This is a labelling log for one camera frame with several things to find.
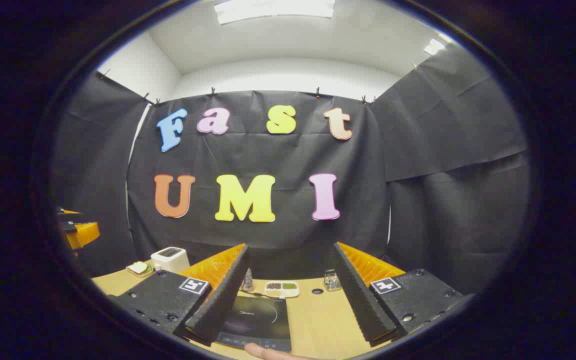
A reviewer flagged metal wire utensil holder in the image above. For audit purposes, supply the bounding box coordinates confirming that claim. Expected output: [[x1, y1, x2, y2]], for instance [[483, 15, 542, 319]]
[[323, 269, 343, 292]]

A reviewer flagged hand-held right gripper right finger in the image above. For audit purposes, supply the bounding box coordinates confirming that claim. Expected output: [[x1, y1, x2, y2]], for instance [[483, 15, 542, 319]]
[[332, 242, 464, 347]]

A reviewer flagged white divided dish with beans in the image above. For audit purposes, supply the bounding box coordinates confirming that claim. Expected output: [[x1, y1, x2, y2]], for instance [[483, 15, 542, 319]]
[[264, 280, 300, 299]]

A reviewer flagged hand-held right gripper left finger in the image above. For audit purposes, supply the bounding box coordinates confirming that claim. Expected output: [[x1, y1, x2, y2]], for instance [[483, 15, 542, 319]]
[[115, 243, 251, 346]]

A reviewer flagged small ceiling light panel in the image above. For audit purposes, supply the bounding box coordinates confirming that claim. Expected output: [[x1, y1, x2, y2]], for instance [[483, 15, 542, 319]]
[[423, 38, 447, 56]]

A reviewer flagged black induction cooktop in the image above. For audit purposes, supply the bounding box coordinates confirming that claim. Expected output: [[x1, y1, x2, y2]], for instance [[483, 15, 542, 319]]
[[216, 294, 292, 353]]

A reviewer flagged white toaster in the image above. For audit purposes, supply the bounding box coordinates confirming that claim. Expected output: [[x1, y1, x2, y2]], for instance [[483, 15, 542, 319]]
[[150, 247, 191, 274]]

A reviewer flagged pale rectangular plate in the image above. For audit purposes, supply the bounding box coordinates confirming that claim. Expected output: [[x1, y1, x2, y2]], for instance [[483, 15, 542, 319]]
[[126, 262, 155, 279]]

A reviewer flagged black backdrop cloth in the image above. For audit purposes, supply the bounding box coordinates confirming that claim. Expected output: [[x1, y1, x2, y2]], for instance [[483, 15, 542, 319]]
[[50, 42, 531, 296]]

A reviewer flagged black power cable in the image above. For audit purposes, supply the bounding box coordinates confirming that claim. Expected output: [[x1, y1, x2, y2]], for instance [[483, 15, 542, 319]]
[[240, 289, 287, 300]]

